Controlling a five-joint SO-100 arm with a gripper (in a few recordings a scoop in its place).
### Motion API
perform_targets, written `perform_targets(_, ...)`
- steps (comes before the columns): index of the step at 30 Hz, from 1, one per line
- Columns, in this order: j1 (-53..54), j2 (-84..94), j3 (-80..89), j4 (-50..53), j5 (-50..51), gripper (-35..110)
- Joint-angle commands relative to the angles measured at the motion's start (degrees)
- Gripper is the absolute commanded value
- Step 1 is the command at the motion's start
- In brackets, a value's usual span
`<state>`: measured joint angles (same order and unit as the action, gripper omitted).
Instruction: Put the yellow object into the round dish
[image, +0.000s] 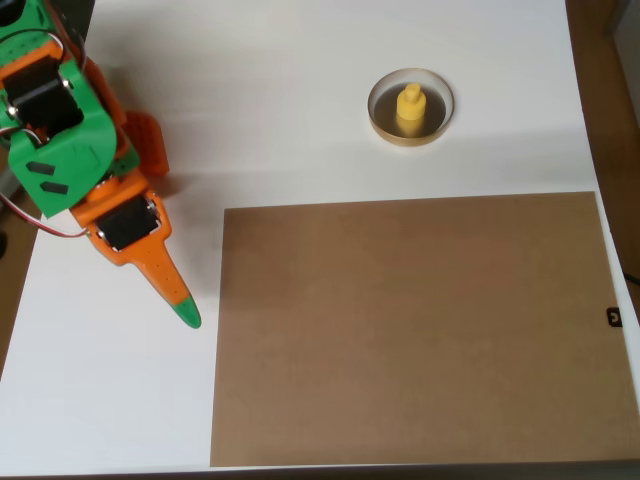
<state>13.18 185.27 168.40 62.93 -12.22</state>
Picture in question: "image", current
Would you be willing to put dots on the round wooden-rimmed cup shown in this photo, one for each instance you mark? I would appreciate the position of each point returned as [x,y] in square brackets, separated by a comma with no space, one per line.
[382,135]

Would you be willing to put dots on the small yellow plastic piece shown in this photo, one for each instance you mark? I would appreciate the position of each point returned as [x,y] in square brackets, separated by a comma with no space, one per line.
[410,107]

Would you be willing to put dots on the white board sheet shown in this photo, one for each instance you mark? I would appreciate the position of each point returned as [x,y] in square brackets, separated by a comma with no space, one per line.
[300,150]

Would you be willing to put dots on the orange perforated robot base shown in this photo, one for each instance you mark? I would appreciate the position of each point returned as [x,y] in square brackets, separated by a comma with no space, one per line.
[150,140]

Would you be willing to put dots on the orange green robot arm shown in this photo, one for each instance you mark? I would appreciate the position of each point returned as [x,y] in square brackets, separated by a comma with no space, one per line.
[60,165]

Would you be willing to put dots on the orange gripper black servo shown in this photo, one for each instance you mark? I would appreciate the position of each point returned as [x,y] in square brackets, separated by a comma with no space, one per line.
[131,223]

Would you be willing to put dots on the brown cardboard mat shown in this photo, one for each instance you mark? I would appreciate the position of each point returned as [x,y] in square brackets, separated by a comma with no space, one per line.
[400,325]

